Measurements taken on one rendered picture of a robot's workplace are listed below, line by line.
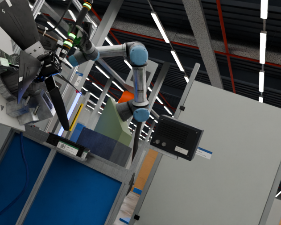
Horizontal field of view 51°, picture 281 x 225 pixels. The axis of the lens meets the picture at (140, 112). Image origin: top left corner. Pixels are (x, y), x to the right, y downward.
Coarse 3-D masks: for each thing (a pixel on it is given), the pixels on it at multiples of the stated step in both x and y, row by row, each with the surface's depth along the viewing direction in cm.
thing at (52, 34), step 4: (36, 24) 171; (44, 28) 174; (48, 32) 173; (52, 32) 177; (40, 36) 166; (44, 36) 168; (52, 36) 173; (56, 36) 177; (40, 40) 164; (44, 40) 165; (48, 40) 167; (52, 40) 169; (60, 40) 177; (44, 44) 163; (48, 44) 164; (52, 44) 166; (56, 44) 169; (44, 48) 160; (48, 48) 162; (52, 48) 164; (56, 48) 166
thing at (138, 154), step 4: (140, 148) 177; (144, 148) 178; (136, 152) 176; (140, 152) 176; (136, 156) 176; (140, 156) 177; (136, 160) 175; (132, 164) 175; (136, 164) 175; (132, 168) 174
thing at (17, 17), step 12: (12, 0) 136; (24, 0) 141; (0, 12) 131; (12, 12) 136; (24, 12) 141; (0, 24) 132; (12, 24) 137; (24, 24) 141; (12, 36) 138; (24, 36) 142; (36, 36) 146; (24, 48) 144
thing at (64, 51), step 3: (87, 0) 168; (90, 0) 168; (90, 3) 171; (63, 48) 163; (66, 48) 163; (63, 51) 163; (66, 51) 164; (60, 54) 163; (63, 54) 163; (63, 57) 163; (60, 60) 162
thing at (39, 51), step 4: (36, 44) 148; (40, 44) 149; (28, 48) 145; (32, 48) 147; (36, 48) 148; (40, 48) 149; (28, 52) 146; (32, 52) 147; (36, 52) 149; (40, 52) 150; (36, 56) 149
